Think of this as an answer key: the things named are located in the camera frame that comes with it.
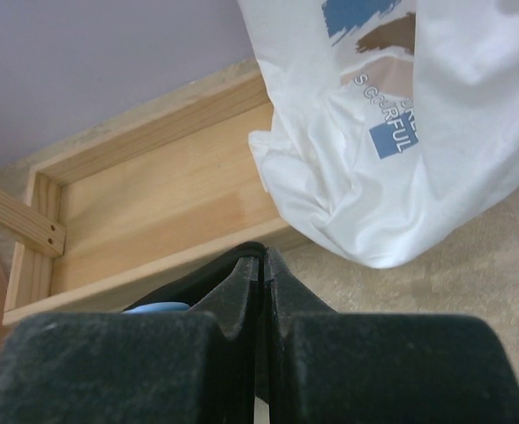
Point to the white t-shirt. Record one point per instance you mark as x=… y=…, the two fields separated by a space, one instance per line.
x=395 y=122

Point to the wooden clothes rack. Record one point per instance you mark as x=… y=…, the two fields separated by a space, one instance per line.
x=147 y=200

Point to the blue wire hanger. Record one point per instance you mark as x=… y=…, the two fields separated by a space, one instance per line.
x=158 y=307

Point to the black t-shirt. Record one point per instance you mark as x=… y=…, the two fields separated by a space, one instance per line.
x=191 y=288

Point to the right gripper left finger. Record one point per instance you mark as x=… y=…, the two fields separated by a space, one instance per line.
x=195 y=366

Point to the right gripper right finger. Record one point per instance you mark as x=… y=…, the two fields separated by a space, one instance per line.
x=332 y=367

